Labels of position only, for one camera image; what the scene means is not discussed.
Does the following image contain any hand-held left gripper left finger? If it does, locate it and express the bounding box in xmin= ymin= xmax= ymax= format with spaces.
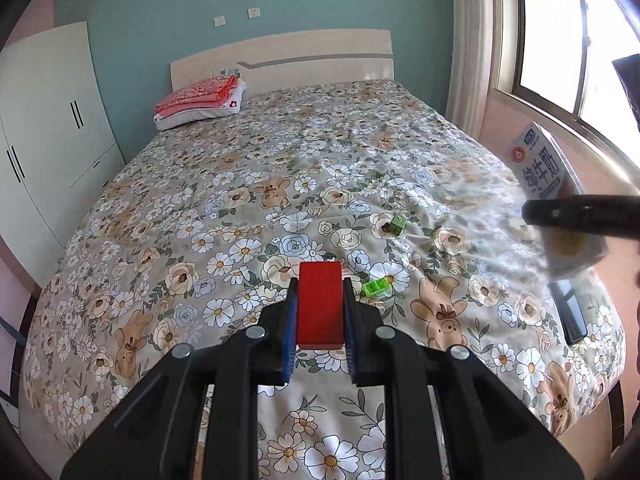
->
xmin=60 ymin=277 xmax=301 ymax=480

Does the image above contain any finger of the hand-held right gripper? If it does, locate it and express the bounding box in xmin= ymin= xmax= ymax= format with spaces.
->
xmin=612 ymin=54 xmax=640 ymax=133
xmin=521 ymin=194 xmax=640 ymax=240

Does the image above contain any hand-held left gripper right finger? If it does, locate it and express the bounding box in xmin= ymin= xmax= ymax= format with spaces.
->
xmin=342 ymin=276 xmax=584 ymax=480

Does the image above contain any red block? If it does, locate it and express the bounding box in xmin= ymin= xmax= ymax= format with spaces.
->
xmin=296 ymin=260 xmax=347 ymax=351

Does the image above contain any white milk carton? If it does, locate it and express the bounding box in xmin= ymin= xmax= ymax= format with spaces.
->
xmin=505 ymin=121 xmax=609 ymax=280

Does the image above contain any window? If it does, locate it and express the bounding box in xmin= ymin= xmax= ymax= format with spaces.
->
xmin=492 ymin=0 xmax=640 ymax=181

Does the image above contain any black smartphone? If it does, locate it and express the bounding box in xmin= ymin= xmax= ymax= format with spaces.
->
xmin=547 ymin=278 xmax=589 ymax=345

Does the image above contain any cream curtain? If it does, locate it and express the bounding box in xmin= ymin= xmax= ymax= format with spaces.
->
xmin=444 ymin=0 xmax=502 ymax=134

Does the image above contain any floral bed blanket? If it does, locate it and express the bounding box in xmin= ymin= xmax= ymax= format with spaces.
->
xmin=20 ymin=79 xmax=627 ymax=480

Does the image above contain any folded pink blanket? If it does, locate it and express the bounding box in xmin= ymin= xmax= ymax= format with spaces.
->
xmin=154 ymin=74 xmax=240 ymax=117

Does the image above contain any cream bed headboard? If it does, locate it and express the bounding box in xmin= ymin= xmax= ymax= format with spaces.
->
xmin=169 ymin=29 xmax=395 ymax=96

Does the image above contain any white wardrobe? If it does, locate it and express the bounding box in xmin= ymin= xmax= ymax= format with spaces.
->
xmin=0 ymin=21 xmax=126 ymax=276

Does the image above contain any dark bed frame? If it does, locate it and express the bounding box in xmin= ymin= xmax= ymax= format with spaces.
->
xmin=606 ymin=377 xmax=628 ymax=463

